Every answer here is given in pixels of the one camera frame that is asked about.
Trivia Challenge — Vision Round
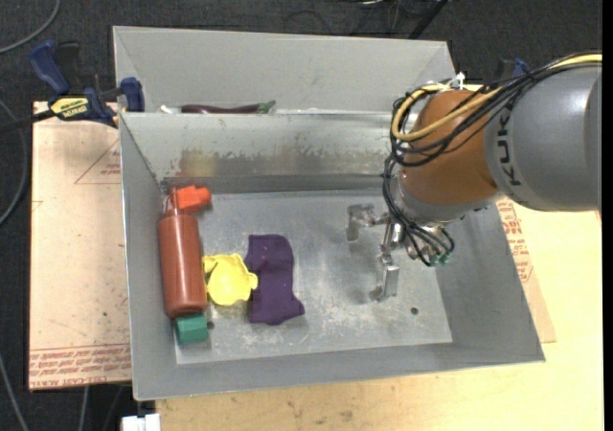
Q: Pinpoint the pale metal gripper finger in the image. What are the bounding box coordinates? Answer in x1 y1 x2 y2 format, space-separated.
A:
346 203 385 242
368 262 401 303

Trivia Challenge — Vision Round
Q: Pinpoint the grey metal bin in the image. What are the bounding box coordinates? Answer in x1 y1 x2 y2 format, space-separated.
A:
112 25 547 402

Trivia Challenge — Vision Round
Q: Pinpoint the purple cloth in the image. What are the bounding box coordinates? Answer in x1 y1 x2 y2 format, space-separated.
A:
243 233 307 327

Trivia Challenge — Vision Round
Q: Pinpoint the yellow toy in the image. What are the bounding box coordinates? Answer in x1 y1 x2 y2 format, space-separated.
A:
201 252 260 308

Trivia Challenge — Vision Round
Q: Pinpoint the purple toy eggplant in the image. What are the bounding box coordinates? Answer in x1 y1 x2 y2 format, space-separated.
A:
179 100 278 116

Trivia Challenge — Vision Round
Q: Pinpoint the red-brown spray bottle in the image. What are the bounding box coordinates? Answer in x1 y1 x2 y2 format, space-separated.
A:
156 184 213 320

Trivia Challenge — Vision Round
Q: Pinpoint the green block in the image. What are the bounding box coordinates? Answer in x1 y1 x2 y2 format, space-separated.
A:
172 313 211 347

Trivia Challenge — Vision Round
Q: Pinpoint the brown cardboard board red print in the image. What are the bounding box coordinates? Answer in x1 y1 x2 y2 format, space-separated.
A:
28 101 557 393

